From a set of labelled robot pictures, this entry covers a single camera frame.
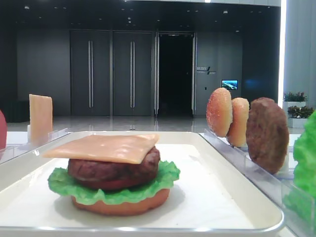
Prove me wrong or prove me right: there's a white clip behind cheese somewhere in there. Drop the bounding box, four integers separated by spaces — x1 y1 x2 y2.
27 124 31 143

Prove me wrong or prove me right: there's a brown meat patty in rack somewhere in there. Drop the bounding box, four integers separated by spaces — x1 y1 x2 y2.
246 97 289 174

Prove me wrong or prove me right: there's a clear acrylic rack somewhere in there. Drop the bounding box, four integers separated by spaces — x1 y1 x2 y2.
0 128 69 164
203 129 316 237

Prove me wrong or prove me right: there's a clear acrylic rack right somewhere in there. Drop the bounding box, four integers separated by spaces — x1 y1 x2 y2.
203 129 316 237

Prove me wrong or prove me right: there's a sesame top bun in rack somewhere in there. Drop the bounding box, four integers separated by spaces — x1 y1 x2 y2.
206 88 233 137

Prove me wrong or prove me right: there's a bottom bun slice on tray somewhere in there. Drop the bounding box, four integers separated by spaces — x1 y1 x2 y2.
71 189 170 216

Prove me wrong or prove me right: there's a brown meat patty on burger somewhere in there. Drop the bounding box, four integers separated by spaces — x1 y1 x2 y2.
68 147 160 181

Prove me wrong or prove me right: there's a dark double door left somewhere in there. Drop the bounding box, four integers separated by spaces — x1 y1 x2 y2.
71 30 110 116

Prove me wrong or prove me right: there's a green lettuce leaf in rack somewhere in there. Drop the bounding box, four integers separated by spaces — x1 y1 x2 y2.
284 113 316 227

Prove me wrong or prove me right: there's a clear acrylic rack left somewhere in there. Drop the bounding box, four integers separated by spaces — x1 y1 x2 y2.
0 128 69 164

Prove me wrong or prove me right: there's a white planter with plants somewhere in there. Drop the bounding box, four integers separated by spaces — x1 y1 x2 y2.
283 92 314 128

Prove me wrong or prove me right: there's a red tomato slice in rack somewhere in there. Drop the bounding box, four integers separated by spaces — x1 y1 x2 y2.
0 111 7 150

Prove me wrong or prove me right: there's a dark double door middle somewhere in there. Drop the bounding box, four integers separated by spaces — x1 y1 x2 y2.
113 32 153 116

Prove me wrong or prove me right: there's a plain bun slice in rack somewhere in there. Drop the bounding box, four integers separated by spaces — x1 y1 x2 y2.
226 97 249 147

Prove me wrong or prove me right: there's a small wall display screen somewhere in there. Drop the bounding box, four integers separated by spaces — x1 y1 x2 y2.
221 80 238 90

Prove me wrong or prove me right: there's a white rectangular serving tray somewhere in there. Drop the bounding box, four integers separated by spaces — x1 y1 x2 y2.
0 131 284 237

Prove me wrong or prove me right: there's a green lettuce leaf on burger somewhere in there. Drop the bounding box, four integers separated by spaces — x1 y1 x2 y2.
48 161 181 205

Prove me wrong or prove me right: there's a dark double door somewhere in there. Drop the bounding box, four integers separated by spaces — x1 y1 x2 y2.
71 30 110 116
113 32 153 116

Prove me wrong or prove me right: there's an orange cheese slice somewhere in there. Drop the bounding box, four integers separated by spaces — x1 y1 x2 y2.
29 94 53 142
42 134 159 164

